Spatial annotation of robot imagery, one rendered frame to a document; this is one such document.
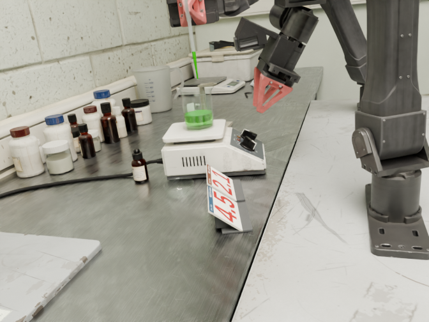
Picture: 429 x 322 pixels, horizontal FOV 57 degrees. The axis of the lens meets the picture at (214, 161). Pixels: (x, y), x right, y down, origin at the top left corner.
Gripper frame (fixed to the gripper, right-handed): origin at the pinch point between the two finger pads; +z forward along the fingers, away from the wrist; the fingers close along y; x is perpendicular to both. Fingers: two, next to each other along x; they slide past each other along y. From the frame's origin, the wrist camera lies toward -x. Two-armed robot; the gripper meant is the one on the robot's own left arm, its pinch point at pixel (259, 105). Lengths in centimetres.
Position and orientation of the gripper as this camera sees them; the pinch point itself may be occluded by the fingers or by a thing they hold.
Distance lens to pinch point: 82.9
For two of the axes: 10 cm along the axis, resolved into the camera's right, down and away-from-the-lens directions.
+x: 9.1, 3.2, 2.8
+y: 1.1, 4.5, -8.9
